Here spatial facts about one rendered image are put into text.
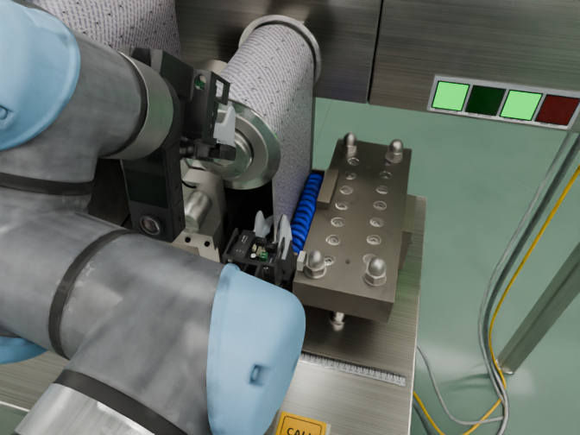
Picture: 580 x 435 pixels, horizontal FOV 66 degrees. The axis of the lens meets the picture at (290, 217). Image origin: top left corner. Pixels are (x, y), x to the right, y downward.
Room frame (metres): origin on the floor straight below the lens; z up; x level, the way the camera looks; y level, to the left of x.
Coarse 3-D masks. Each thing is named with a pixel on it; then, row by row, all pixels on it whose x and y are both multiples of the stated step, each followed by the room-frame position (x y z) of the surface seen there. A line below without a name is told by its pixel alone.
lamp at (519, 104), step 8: (512, 96) 0.69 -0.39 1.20; (520, 96) 0.69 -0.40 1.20; (528, 96) 0.68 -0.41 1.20; (536, 96) 0.68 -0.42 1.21; (512, 104) 0.69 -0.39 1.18; (520, 104) 0.69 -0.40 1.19; (528, 104) 0.68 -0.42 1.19; (536, 104) 0.68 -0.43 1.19; (504, 112) 0.69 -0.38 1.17; (512, 112) 0.69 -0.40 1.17; (520, 112) 0.68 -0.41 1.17; (528, 112) 0.68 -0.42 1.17
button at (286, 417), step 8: (288, 416) 0.25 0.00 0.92; (296, 416) 0.25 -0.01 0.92; (280, 424) 0.24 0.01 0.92; (288, 424) 0.24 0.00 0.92; (296, 424) 0.24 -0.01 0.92; (304, 424) 0.24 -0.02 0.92; (312, 424) 0.24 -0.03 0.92; (320, 424) 0.24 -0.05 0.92; (280, 432) 0.23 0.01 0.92; (288, 432) 0.23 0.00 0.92; (296, 432) 0.23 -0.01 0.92; (304, 432) 0.23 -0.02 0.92; (312, 432) 0.23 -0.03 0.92; (320, 432) 0.23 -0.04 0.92
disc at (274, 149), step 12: (228, 108) 0.48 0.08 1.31; (240, 108) 0.47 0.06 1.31; (252, 120) 0.47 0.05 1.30; (264, 120) 0.47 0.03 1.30; (264, 132) 0.46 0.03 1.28; (276, 144) 0.46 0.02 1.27; (276, 156) 0.46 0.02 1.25; (276, 168) 0.46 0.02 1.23; (228, 180) 0.48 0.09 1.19; (252, 180) 0.47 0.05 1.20; (264, 180) 0.46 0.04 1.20
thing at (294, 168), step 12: (300, 120) 0.62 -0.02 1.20; (300, 132) 0.62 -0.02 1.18; (300, 144) 0.62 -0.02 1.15; (288, 156) 0.54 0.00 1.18; (300, 156) 0.62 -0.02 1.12; (288, 168) 0.54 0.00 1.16; (300, 168) 0.62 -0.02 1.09; (276, 180) 0.48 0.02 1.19; (288, 180) 0.54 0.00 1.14; (300, 180) 0.63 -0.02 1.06; (276, 192) 0.48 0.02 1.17; (288, 192) 0.54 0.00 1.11; (300, 192) 0.63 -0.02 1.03; (276, 204) 0.48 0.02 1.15; (288, 204) 0.54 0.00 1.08; (276, 216) 0.47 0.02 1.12; (288, 216) 0.54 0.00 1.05; (276, 228) 0.47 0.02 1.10
